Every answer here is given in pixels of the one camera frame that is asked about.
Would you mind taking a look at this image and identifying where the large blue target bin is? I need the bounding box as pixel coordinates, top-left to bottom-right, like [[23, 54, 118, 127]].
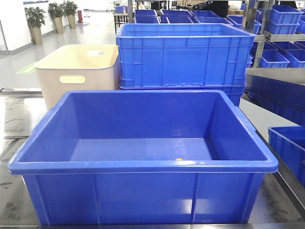
[[8, 90, 278, 226]]

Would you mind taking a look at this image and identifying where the beige plastic bin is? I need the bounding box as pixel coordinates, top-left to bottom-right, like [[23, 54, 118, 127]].
[[34, 44, 120, 109]]

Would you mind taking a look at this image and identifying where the blue bin at right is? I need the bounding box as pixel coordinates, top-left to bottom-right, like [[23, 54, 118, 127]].
[[268, 125, 305, 186]]

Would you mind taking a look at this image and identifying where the big blue crate behind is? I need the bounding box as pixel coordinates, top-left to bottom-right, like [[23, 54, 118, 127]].
[[115, 22, 256, 91]]

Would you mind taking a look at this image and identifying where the potted plant right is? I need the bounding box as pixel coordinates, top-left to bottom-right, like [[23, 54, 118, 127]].
[[63, 0, 78, 29]]

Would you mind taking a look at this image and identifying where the potted plant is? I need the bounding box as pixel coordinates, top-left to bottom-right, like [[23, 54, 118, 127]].
[[24, 7, 46, 45], [48, 2, 64, 34], [63, 0, 78, 29]]

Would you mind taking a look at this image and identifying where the potted plant middle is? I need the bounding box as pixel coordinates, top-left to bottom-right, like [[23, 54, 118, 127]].
[[48, 2, 64, 34]]

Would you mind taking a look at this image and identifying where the potted plant left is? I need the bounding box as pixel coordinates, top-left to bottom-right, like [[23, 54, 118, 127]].
[[24, 7, 46, 45]]

